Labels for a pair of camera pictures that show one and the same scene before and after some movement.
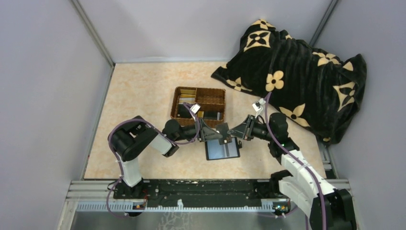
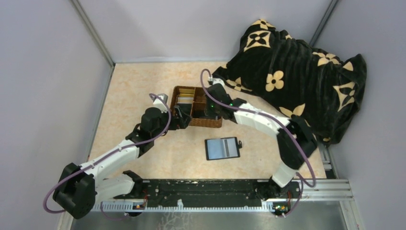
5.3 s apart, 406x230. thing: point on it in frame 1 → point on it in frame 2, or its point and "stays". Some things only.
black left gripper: [202, 130] → [179, 117]
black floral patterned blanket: [321, 91] stays
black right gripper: [249, 127] → [209, 112]
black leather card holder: [214, 150] stays
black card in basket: [183, 112] stays
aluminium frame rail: [98, 196] stays
